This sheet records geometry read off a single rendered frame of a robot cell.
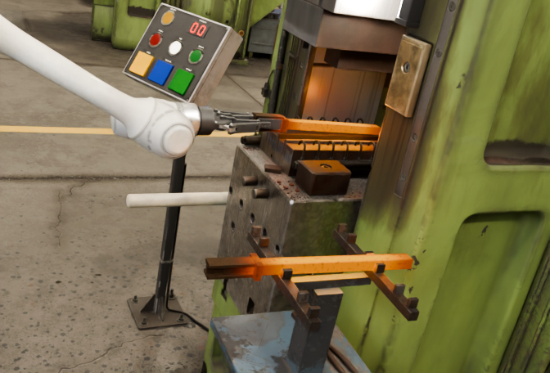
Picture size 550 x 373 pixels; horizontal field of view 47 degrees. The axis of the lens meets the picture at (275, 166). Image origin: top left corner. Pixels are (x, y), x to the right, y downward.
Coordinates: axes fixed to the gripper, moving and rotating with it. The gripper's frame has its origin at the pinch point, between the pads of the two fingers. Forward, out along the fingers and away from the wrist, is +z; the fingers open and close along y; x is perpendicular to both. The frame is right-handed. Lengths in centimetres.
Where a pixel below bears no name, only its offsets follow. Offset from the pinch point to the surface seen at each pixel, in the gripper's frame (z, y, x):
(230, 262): -29, 53, -8
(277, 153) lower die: 5.1, -1.1, -9.5
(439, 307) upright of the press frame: 38, 42, -34
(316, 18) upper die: 5.5, 5.0, 29.7
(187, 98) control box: -9.9, -38.0, -6.7
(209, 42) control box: -2.5, -45.3, 10.1
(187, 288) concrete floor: 13, -73, -104
